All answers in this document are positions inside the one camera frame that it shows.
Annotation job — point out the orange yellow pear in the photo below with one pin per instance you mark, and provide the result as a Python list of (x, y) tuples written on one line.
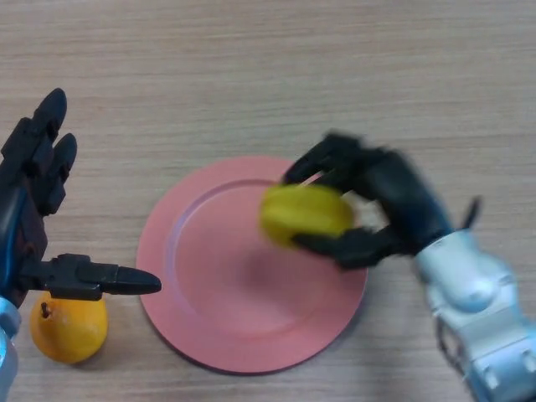
[(71, 331)]

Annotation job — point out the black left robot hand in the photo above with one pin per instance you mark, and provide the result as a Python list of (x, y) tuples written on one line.
[(29, 167)]

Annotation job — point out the pink round plate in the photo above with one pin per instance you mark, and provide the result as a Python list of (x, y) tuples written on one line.
[(218, 272)]

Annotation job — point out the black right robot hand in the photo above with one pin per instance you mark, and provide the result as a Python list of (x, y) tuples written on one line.
[(402, 192)]

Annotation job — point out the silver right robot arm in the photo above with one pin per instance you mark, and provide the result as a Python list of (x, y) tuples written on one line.
[(477, 301)]

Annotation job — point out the yellow starfruit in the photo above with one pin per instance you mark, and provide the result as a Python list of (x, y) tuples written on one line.
[(301, 213)]

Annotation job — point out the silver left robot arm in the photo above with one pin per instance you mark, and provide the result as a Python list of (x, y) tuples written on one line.
[(6, 356)]

